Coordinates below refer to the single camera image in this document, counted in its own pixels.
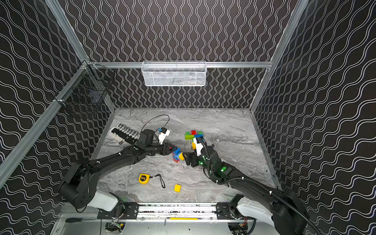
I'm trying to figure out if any yellow small lego brick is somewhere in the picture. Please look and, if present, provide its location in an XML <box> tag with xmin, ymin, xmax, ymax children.
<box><xmin>179</xmin><ymin>153</ymin><xmax>185</xmax><ymax>161</ymax></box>

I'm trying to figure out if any yellow lego brick front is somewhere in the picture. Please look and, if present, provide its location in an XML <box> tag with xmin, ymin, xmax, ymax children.
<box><xmin>174</xmin><ymin>184</ymin><xmax>181</xmax><ymax>193</ymax></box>

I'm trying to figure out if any lime green long lego brick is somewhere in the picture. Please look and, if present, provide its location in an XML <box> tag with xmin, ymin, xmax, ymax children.
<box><xmin>185</xmin><ymin>135</ymin><xmax>195</xmax><ymax>141</ymax></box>

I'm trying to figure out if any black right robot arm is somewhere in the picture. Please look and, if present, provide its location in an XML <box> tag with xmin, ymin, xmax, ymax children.
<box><xmin>183</xmin><ymin>137</ymin><xmax>322</xmax><ymax>235</ymax></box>

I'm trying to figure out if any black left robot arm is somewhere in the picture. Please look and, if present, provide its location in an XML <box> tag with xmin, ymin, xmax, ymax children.
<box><xmin>59</xmin><ymin>128</ymin><xmax>177</xmax><ymax>216</ymax></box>

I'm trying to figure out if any yellow tape measure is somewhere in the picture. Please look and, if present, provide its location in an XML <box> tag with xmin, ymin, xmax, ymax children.
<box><xmin>139</xmin><ymin>173</ymin><xmax>150</xmax><ymax>185</ymax></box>

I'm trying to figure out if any black socket set holder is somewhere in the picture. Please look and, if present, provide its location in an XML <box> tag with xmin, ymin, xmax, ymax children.
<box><xmin>110</xmin><ymin>124</ymin><xmax>140</xmax><ymax>145</ymax></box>

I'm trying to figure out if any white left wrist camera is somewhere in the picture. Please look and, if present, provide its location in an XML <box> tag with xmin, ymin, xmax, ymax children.
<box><xmin>158</xmin><ymin>127</ymin><xmax>170</xmax><ymax>145</ymax></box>

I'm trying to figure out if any white wire mesh basket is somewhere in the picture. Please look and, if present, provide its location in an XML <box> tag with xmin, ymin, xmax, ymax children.
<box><xmin>141</xmin><ymin>61</ymin><xmax>208</xmax><ymax>87</ymax></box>

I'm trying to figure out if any black wire mesh basket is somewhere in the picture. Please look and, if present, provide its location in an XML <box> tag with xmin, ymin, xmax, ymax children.
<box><xmin>57</xmin><ymin>61</ymin><xmax>115</xmax><ymax>119</ymax></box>

